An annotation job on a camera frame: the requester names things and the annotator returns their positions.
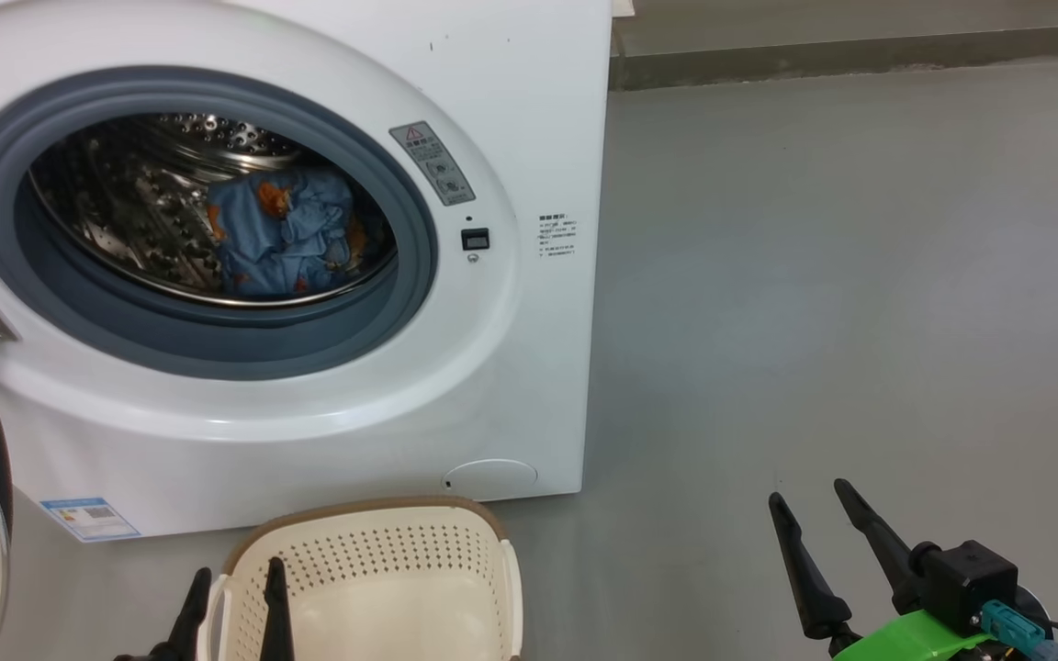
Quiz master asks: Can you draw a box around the cream perforated laundry basket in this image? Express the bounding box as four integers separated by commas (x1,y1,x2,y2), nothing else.
197,497,524,661

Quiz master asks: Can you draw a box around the small printed text label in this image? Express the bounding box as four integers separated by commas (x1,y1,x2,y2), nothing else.
538,214,578,258

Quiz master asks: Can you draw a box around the blue garment with orange prints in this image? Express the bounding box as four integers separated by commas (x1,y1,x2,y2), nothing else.
206,165,392,299

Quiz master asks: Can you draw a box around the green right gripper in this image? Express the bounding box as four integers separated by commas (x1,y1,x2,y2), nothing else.
768,478,1058,661

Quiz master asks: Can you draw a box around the perforated steel washer drum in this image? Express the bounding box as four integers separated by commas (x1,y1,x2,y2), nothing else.
28,112,399,308

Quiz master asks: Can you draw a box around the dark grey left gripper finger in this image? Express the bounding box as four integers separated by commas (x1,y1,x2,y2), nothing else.
260,556,296,661
152,567,213,661

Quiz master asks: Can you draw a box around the grey rubber door gasket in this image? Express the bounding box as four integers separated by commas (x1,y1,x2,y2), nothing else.
0,66,439,382

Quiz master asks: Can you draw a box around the blue energy label sticker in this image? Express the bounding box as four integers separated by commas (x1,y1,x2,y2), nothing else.
40,497,141,543

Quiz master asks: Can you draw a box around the grey warning sticker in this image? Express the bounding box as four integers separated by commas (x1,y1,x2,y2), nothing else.
389,121,477,207

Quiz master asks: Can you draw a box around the round white filter cover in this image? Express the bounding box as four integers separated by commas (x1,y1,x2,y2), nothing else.
443,459,539,501

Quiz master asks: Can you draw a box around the teal cable connector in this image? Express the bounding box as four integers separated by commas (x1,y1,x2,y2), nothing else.
981,601,1058,661

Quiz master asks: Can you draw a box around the white front-load washing machine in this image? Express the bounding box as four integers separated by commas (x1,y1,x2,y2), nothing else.
0,0,636,543

